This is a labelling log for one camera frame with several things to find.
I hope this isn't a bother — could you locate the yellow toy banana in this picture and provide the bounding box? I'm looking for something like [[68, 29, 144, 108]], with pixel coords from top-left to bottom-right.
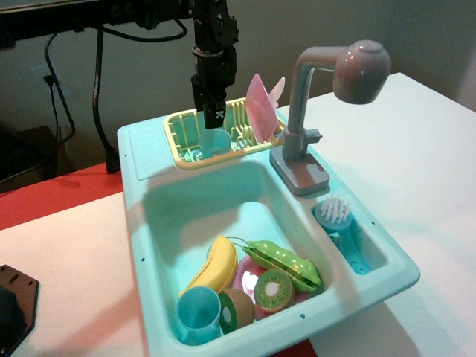
[[178, 235, 238, 297]]

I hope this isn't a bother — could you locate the yellow drying rack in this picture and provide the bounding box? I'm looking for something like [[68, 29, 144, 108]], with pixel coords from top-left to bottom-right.
[[164, 98, 285, 170]]

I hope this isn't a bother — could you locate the black gooseneck stand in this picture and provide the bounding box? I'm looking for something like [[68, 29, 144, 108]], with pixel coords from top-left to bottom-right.
[[91, 28, 121, 175]]

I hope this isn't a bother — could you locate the kiwi half facing up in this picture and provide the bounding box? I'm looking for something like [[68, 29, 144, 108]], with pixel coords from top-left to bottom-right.
[[254, 268, 295, 313]]

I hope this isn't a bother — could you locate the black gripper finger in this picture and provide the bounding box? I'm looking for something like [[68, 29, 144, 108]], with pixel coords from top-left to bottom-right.
[[192, 82, 205, 112], [203, 98, 225, 129]]

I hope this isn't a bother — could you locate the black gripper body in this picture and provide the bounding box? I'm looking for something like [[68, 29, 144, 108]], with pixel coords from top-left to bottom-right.
[[191, 45, 237, 100]]

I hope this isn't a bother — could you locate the blue cup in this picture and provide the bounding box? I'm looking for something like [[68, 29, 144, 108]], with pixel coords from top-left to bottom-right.
[[177, 286, 222, 346], [192, 129, 231, 161]]

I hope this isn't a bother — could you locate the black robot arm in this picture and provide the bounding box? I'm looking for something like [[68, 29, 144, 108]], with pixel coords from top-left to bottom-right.
[[190, 1, 239, 129]]

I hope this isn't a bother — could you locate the teal toy sink unit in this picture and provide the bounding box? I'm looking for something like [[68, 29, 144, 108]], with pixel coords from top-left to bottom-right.
[[118, 117, 420, 356]]

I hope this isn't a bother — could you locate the kiwi half brown side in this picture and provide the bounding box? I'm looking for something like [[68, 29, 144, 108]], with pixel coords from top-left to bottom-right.
[[219, 289, 255, 334]]

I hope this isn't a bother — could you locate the pink plate in sink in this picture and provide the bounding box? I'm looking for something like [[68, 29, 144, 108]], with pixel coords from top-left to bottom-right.
[[231, 256, 313, 321]]

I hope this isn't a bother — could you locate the grey toy faucet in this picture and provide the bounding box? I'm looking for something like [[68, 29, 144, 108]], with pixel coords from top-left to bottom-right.
[[269, 39, 391, 196]]

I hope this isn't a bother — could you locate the pink round plate in rack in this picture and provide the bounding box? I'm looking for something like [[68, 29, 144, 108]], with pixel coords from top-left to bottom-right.
[[268, 77, 286, 109]]

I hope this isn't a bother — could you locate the black power cable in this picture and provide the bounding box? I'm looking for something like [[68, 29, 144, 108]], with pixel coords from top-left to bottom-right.
[[0, 33, 77, 187]]

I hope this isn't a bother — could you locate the looping black cable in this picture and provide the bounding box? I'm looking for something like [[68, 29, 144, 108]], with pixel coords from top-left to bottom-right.
[[103, 18, 188, 43]]

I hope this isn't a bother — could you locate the black overhead rail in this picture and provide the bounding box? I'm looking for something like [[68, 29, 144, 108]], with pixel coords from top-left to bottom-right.
[[1, 0, 192, 49]]

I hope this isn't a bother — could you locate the blue cup in sink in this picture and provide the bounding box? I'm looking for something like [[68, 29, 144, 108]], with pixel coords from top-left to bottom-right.
[[177, 286, 222, 346]]

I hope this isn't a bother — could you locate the green toy pea pod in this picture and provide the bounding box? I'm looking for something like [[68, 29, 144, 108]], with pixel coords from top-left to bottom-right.
[[242, 240, 324, 294]]

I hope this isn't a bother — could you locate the blue dish brush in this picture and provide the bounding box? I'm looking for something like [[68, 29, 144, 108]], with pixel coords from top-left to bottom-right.
[[314, 196, 370, 275]]

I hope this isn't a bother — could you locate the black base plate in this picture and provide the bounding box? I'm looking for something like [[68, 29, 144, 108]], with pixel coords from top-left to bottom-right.
[[1, 265, 39, 356]]

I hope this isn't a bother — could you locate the pink square plate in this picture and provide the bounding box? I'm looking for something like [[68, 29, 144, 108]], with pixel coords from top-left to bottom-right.
[[245, 74, 277, 143]]

